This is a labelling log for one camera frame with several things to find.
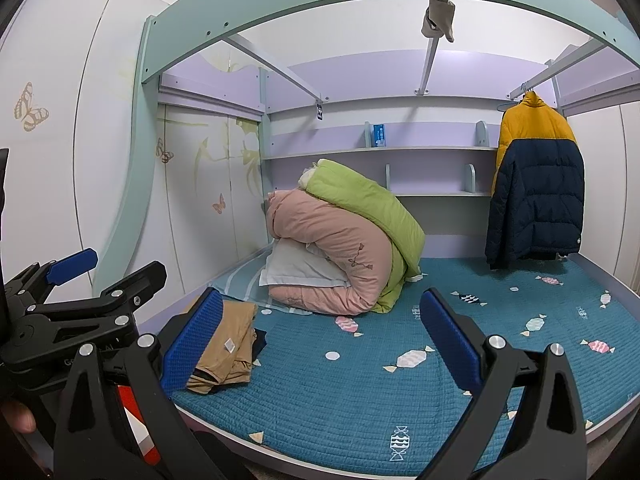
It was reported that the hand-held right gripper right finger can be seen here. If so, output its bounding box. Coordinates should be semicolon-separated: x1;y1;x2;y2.
400;289;588;480

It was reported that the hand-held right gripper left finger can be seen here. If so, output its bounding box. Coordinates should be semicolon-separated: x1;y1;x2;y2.
52;289;251;480

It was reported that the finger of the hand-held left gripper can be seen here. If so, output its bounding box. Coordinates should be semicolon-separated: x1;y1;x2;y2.
27;261;168;333
5;247;99;306

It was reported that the tan button jacket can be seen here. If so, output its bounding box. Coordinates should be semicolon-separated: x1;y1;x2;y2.
186;300;261;395

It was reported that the person's left hand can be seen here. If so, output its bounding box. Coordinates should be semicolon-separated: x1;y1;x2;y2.
0;401;37;435

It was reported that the striped blue grey pillow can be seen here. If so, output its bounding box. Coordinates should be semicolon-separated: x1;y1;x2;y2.
209;255;311;316

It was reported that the teal candy print bed mat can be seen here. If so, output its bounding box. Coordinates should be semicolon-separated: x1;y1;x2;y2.
170;255;640;478

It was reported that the white butterfly print wardrobe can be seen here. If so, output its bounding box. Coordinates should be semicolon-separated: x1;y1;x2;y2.
0;0;265;306

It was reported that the white pillow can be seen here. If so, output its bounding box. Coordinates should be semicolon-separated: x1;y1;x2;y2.
259;237;353;291

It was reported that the pink quilt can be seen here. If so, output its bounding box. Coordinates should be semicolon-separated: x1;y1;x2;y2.
264;190;401;316

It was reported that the green quilt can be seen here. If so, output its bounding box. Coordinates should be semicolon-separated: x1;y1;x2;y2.
299;159;427;313

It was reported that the yellow and navy puffer jacket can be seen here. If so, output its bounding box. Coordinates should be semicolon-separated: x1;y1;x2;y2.
485;91;586;271

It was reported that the lavender shelf unit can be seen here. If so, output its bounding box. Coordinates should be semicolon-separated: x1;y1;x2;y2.
257;50;551;261

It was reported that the beige hanging cloth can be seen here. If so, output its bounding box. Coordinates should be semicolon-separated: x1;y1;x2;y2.
420;0;457;43

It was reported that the mint green loft bed frame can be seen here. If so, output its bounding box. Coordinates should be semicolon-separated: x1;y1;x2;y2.
92;0;640;306

